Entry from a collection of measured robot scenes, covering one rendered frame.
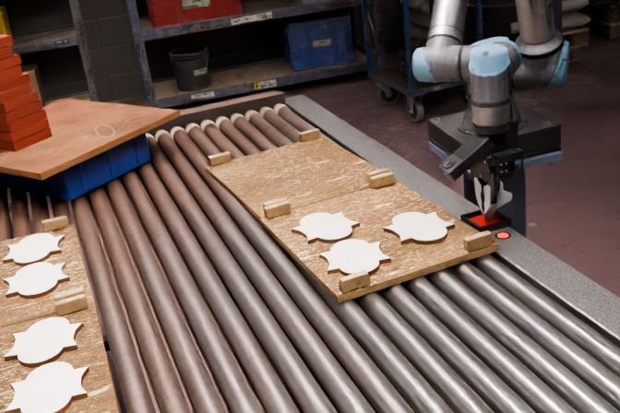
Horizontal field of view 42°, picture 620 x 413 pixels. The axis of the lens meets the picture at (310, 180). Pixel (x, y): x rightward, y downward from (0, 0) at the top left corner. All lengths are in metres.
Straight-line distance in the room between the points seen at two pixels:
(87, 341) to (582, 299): 0.86
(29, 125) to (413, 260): 1.17
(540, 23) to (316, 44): 4.27
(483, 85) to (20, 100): 1.24
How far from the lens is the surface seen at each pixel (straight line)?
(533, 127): 2.22
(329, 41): 6.26
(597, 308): 1.47
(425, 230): 1.66
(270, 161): 2.15
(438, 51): 1.75
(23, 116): 2.29
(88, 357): 1.45
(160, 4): 5.94
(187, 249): 1.79
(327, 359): 1.35
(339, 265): 1.56
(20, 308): 1.67
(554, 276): 1.56
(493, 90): 1.62
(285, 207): 1.82
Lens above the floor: 1.68
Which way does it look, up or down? 22 degrees down
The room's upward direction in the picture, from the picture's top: 7 degrees counter-clockwise
